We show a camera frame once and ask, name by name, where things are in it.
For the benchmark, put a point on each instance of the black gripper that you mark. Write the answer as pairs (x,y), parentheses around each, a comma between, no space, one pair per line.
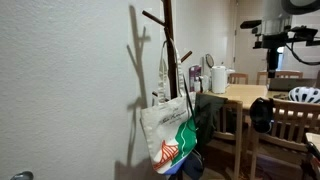
(271,40)

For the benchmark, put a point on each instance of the cream San Francisco tote bag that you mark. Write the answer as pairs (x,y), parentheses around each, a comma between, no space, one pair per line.
(166,123)

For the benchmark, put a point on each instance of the black pouch bag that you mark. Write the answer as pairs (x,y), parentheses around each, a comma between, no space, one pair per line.
(261,115)

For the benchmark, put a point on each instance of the brown wooden coat stand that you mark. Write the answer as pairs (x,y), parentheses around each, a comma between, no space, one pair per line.
(170,50)

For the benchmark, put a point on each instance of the light wooden chair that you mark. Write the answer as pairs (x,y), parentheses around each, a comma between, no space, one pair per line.
(286,73)
(238,133)
(293,111)
(238,75)

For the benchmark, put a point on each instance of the grey laptop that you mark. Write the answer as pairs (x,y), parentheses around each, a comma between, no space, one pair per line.
(290,84)

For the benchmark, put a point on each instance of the white door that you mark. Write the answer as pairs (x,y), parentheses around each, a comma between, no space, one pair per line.
(246,50)

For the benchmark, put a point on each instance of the light wooden dining table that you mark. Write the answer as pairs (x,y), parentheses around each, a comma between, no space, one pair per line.
(248,91)

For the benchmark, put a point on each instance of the white bicycle helmet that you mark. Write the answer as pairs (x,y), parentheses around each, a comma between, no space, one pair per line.
(305,95)

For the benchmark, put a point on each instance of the white electric kettle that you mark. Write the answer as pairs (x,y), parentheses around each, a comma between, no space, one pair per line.
(218,80)

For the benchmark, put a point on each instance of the round standing mirror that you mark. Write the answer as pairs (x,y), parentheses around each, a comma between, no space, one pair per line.
(209,60)

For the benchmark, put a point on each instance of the purple box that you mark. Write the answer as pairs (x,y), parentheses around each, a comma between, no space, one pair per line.
(194,75)

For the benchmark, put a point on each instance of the small white bottle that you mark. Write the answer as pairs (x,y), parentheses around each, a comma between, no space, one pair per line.
(197,86)

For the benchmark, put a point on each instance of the dark green jacket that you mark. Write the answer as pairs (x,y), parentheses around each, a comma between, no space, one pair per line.
(206,116)

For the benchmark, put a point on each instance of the black object red accents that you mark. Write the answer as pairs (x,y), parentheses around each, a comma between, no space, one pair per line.
(313,160)

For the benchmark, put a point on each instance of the grey rounded object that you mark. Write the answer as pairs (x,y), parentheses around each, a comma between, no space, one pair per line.
(22,175)

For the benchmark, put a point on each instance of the black stereo camera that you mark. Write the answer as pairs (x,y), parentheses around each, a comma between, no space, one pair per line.
(250,24)

